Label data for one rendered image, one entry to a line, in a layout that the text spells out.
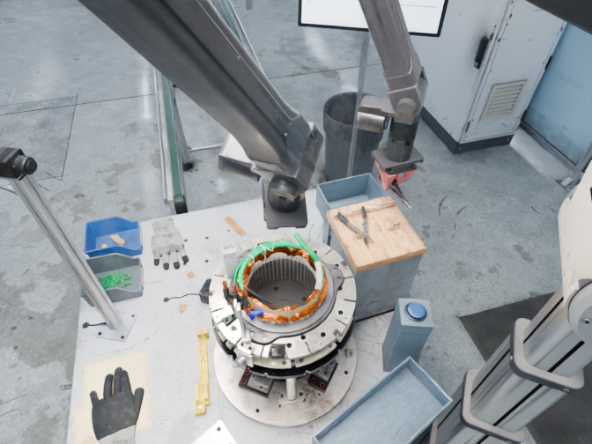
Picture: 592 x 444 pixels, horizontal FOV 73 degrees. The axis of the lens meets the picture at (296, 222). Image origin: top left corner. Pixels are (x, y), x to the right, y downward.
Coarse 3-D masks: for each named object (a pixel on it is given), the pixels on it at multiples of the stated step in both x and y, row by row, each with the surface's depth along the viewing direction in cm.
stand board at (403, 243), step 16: (352, 208) 109; (336, 224) 105; (352, 224) 105; (368, 224) 105; (384, 224) 105; (352, 240) 101; (368, 240) 101; (384, 240) 101; (400, 240) 101; (416, 240) 101; (352, 256) 98; (368, 256) 98; (384, 256) 98; (400, 256) 98
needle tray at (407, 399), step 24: (408, 360) 81; (384, 384) 81; (408, 384) 81; (432, 384) 78; (360, 408) 78; (384, 408) 78; (408, 408) 78; (432, 408) 78; (336, 432) 75; (360, 432) 75; (384, 432) 75; (408, 432) 75
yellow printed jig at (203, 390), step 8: (200, 336) 112; (208, 336) 113; (200, 344) 112; (200, 352) 110; (200, 360) 108; (200, 368) 107; (200, 376) 105; (208, 376) 106; (200, 384) 104; (208, 384) 104; (200, 392) 102; (208, 392) 102; (200, 400) 100; (208, 400) 101; (200, 408) 99
